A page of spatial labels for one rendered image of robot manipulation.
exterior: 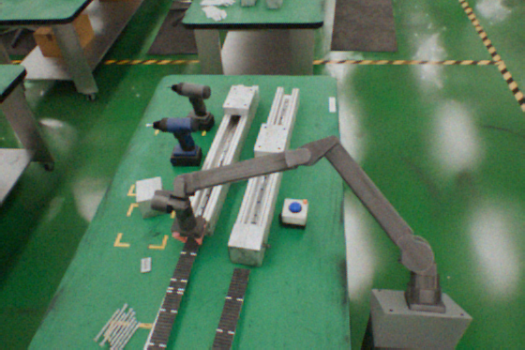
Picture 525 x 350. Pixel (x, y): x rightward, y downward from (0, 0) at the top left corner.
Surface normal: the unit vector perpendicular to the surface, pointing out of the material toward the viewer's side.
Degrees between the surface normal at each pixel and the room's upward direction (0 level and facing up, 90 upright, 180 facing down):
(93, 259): 0
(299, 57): 90
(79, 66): 90
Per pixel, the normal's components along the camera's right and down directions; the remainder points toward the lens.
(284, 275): -0.07, -0.73
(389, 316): -0.11, 0.68
